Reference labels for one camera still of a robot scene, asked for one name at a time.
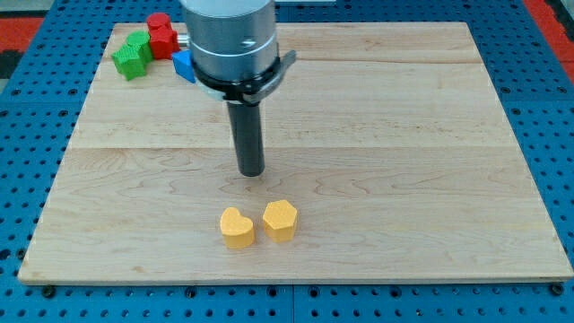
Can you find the green cylinder block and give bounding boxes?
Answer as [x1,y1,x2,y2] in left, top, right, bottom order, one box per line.
[126,31,153,64]

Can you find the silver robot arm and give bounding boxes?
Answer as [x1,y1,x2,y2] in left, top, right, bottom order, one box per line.
[180,0,297,105]

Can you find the yellow heart block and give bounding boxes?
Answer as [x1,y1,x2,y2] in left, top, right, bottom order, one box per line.
[220,207,256,249]

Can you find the yellow hexagon block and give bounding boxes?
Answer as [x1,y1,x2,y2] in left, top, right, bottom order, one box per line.
[263,200,298,243]

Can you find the red star block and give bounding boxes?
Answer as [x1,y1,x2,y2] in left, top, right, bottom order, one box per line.
[149,27,180,60]

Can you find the green star block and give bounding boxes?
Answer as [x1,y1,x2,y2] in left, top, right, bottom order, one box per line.
[111,45,146,81]

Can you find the red cylinder block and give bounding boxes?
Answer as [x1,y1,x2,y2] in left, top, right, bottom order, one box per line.
[146,12,171,31]

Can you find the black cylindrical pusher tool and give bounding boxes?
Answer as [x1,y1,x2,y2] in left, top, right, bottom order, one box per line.
[227,101,265,177]

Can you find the wooden board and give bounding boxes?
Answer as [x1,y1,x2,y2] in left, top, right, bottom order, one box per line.
[19,22,573,285]

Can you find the blue triangle block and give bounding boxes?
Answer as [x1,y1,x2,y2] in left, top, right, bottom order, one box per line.
[171,50,196,83]

